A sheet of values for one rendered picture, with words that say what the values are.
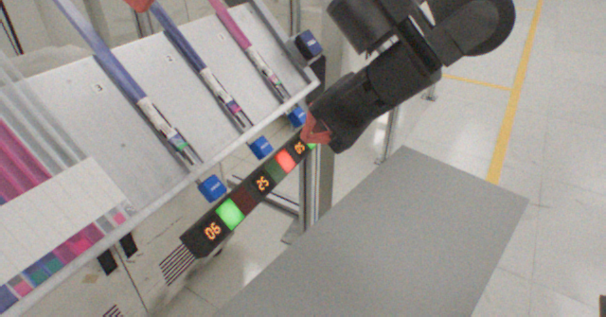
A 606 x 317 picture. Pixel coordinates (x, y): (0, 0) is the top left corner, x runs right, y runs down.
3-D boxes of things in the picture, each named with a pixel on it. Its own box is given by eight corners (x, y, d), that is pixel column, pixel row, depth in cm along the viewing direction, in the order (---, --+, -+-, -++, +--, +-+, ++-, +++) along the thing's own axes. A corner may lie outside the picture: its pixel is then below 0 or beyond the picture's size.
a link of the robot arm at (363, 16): (511, 26, 27) (498, 20, 35) (425, -97, 27) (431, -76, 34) (384, 110, 33) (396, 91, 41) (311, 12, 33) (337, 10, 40)
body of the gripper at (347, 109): (303, 111, 39) (347, 76, 34) (343, 77, 46) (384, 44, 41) (339, 154, 40) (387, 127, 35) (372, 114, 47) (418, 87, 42)
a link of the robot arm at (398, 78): (441, 84, 32) (456, 64, 36) (397, 23, 31) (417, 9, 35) (384, 118, 37) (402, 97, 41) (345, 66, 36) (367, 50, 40)
